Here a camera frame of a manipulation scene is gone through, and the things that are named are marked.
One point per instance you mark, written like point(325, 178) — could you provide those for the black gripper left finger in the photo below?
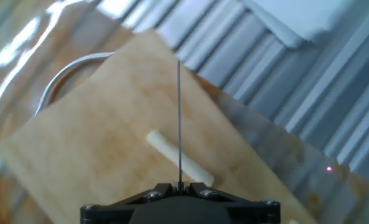
point(122, 207)

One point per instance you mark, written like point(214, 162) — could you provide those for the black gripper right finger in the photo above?
point(243, 208)

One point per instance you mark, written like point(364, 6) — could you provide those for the steel cleaver knife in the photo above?
point(179, 124)

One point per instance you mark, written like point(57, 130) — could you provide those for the white scallion stalk piece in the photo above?
point(165, 151)

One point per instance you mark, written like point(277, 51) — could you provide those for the wooden cutting board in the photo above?
point(94, 140)

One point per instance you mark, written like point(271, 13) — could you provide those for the white paper stack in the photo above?
point(296, 18)

